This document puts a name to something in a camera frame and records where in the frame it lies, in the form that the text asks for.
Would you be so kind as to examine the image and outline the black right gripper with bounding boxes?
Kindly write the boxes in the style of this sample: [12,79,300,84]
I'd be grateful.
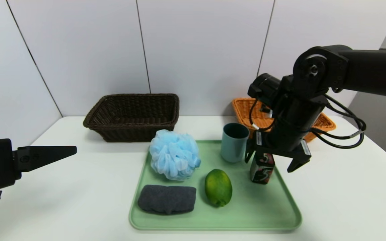
[244,95,329,173]

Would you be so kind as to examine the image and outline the black gum box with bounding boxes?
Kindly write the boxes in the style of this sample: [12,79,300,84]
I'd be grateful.
[249,152,275,184]

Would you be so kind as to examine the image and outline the blue-grey plastic cup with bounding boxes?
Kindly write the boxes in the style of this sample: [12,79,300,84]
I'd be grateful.
[220,123,250,163]

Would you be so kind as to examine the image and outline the green lime fruit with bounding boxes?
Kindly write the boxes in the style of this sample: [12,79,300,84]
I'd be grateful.
[205,169,233,207]

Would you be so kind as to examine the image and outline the light blue bath loofah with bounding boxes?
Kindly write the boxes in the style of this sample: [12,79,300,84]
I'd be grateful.
[149,130,201,181]

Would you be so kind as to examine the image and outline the orange wicker basket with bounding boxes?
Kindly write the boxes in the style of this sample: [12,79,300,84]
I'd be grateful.
[232,97,337,143]

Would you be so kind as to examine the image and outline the dark brown wicker basket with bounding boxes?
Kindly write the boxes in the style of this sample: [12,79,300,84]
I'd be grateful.
[83,93,180,143]

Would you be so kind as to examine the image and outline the light green plastic tray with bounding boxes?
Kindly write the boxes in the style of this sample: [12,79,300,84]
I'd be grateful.
[129,140,302,231]

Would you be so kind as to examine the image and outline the dark grey folded towel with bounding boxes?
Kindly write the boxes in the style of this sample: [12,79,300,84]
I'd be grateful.
[137,184,197,215]

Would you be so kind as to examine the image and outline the thin black right camera cable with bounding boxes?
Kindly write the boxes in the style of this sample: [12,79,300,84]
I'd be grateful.
[249,97,277,132]

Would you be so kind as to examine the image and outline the black right wrist cable bundle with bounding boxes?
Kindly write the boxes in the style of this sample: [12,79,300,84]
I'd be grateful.
[309,95,367,149]

